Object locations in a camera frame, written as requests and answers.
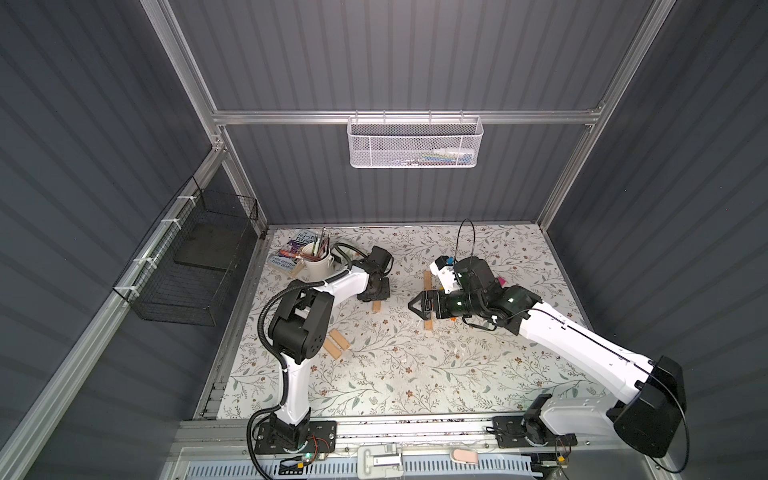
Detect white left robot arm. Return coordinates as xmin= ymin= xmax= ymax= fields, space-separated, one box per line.
xmin=257 ymin=242 xmax=394 ymax=451

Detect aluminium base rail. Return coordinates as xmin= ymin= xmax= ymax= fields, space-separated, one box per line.
xmin=160 ymin=412 xmax=629 ymax=479

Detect white wire mesh basket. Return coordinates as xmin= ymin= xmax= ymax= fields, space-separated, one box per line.
xmin=346 ymin=115 xmax=484 ymax=169

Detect white pen cup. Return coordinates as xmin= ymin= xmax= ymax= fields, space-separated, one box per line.
xmin=300 ymin=244 xmax=334 ymax=282

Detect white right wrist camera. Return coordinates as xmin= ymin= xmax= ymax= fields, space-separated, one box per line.
xmin=429 ymin=255 xmax=461 ymax=294

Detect blue book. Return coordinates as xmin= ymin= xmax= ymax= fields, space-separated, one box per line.
xmin=267 ymin=230 xmax=319 ymax=277

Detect black wire mesh basket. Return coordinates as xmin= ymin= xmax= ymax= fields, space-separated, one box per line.
xmin=113 ymin=183 xmax=259 ymax=327

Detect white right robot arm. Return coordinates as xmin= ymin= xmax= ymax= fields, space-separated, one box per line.
xmin=408 ymin=256 xmax=687 ymax=459

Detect pale green small box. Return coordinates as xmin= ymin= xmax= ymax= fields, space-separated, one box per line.
xmin=330 ymin=242 xmax=355 ymax=266

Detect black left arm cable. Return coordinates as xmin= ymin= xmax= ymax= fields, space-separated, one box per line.
xmin=245 ymin=241 xmax=370 ymax=480

